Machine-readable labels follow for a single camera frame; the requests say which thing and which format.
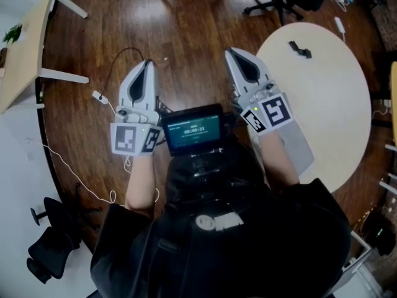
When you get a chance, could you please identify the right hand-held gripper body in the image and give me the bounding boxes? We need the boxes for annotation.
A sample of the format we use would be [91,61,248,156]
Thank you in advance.
[234,81,294,134]

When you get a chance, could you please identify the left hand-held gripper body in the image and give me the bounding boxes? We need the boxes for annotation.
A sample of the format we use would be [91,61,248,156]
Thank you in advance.
[110,102,163,157]

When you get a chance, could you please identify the person's left forearm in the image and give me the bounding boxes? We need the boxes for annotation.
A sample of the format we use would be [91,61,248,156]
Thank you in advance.
[125,153,156,219]

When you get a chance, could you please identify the person's right forearm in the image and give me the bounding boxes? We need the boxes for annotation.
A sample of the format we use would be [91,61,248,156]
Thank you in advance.
[257,131,300,192]

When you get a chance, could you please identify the black chest-mounted screen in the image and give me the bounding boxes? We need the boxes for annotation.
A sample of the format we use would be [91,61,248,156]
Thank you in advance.
[161,103,234,157]

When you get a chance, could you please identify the round white table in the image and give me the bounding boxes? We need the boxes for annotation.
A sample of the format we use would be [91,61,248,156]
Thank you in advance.
[254,22,372,195]

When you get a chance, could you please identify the white power adapter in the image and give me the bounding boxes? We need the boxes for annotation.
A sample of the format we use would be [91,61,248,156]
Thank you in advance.
[334,16,347,42]

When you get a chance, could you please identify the light wooden desk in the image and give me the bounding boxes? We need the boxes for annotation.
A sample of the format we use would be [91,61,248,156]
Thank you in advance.
[0,0,90,114]

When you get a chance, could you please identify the round yellow table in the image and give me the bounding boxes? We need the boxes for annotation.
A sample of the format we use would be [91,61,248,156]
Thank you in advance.
[390,61,397,145]

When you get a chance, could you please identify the potted green plant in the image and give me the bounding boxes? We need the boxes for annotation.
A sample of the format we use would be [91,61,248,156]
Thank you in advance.
[2,23,24,45]

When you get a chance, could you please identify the white metal rack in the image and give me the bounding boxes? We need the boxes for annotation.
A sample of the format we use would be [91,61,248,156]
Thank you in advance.
[378,143,397,197]

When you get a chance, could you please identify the person in dark apron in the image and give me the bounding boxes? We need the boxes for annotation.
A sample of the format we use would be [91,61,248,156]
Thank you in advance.
[89,135,353,298]

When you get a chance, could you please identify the black box with green light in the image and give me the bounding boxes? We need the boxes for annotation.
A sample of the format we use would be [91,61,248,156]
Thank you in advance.
[365,211,397,256]

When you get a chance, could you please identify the small white cable adapter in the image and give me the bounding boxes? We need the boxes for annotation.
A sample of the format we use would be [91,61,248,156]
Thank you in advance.
[92,90,110,106]

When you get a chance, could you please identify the black cable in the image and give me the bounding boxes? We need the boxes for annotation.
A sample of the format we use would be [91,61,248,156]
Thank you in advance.
[102,47,145,96]

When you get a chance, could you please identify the small black bracket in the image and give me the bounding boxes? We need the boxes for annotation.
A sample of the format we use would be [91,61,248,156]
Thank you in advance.
[288,40,313,59]

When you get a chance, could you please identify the long white cable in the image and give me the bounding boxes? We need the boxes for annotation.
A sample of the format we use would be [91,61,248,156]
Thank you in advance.
[42,143,161,207]

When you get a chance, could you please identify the white metal frame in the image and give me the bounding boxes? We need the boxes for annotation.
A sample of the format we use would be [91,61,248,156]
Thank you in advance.
[325,230,372,298]

